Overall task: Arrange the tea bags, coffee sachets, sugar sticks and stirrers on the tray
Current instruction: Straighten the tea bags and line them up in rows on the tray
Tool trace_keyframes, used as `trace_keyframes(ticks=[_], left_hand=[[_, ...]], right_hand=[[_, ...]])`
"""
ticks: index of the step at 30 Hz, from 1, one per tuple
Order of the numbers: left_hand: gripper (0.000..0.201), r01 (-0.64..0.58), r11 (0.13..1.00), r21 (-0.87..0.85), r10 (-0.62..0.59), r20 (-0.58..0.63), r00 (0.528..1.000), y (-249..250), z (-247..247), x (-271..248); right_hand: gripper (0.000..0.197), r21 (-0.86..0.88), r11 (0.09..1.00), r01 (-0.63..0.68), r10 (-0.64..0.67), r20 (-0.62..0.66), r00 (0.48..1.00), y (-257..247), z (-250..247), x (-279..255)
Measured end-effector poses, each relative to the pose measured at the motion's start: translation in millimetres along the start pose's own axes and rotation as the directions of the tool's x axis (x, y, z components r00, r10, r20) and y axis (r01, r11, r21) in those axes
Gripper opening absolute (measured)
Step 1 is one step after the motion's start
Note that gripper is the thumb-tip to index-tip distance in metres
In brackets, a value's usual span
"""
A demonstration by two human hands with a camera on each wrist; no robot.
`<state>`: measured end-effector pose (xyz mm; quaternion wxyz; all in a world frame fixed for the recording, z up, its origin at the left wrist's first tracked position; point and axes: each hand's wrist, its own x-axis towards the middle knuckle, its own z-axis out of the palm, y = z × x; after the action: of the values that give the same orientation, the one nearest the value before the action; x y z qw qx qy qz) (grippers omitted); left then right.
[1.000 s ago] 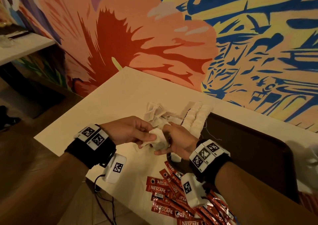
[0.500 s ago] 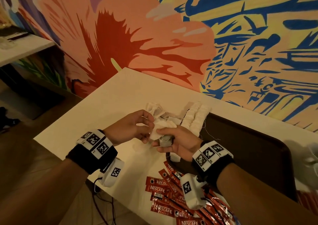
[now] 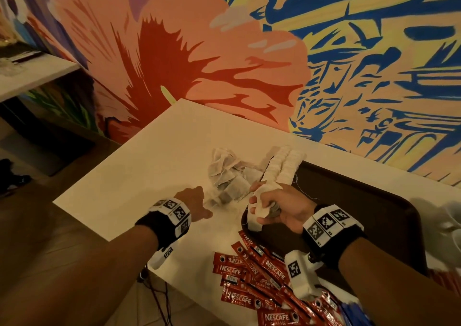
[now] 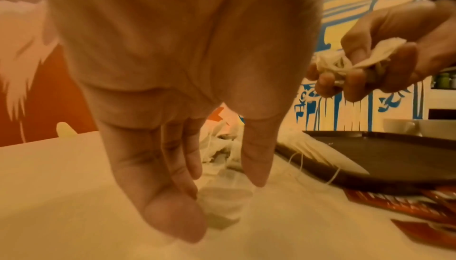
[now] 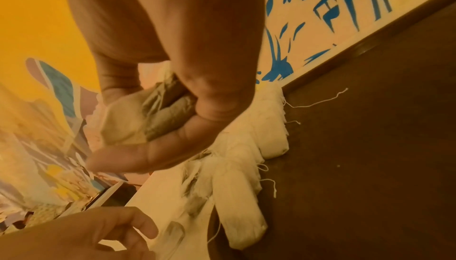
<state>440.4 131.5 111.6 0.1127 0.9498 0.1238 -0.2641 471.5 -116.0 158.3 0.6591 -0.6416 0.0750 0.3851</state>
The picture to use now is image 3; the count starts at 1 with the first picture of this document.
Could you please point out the white tea bag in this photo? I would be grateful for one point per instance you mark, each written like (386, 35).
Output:
(263, 203)

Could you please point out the small white cup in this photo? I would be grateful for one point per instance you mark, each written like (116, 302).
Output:
(452, 218)

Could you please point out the black wristband with markers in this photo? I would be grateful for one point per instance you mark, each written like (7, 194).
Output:
(167, 223)
(331, 232)

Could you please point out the black right wristband with markers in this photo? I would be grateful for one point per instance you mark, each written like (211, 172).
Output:
(331, 232)

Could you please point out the pile of white tea bags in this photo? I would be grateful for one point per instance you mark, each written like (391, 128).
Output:
(227, 175)

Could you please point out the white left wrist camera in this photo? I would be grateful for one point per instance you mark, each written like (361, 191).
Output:
(160, 254)

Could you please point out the bundle of red stir sticks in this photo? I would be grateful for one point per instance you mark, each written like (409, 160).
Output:
(448, 279)

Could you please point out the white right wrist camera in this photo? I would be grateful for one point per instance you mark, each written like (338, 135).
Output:
(301, 272)

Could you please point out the pile of blue sugar sachets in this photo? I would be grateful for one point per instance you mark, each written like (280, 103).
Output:
(356, 315)

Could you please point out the black object on floor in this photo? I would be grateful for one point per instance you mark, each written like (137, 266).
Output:
(13, 175)

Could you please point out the white wall shelf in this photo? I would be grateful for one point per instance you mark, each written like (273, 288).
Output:
(32, 70)

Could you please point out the pile of red Nescafe sachets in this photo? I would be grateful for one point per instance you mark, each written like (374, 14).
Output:
(263, 286)

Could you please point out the person's right forearm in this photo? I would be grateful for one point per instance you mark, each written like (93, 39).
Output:
(396, 282)

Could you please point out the person's right hand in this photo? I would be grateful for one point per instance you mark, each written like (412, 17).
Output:
(288, 205)

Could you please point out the row of tea bags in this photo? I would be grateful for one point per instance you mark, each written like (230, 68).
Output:
(284, 164)

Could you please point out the person's left hand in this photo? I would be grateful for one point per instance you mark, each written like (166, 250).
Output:
(191, 201)

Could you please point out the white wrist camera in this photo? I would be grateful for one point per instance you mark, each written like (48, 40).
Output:
(301, 272)
(160, 254)

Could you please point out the black left wristband with markers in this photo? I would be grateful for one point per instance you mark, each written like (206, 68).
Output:
(167, 223)

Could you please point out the person's left forearm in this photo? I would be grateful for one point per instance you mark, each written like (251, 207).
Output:
(79, 279)

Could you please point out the dark brown tray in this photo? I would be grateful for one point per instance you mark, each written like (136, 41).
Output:
(374, 214)

